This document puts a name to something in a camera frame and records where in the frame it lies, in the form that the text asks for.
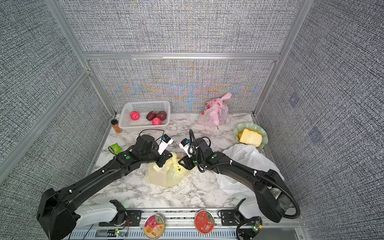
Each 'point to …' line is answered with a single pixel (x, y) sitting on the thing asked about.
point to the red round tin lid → (204, 221)
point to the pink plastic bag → (215, 111)
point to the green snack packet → (116, 148)
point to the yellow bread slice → (250, 137)
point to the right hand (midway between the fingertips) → (180, 157)
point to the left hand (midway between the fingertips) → (174, 153)
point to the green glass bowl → (239, 128)
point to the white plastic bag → (252, 156)
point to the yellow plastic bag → (169, 175)
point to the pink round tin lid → (154, 226)
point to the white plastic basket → (143, 108)
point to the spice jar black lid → (114, 124)
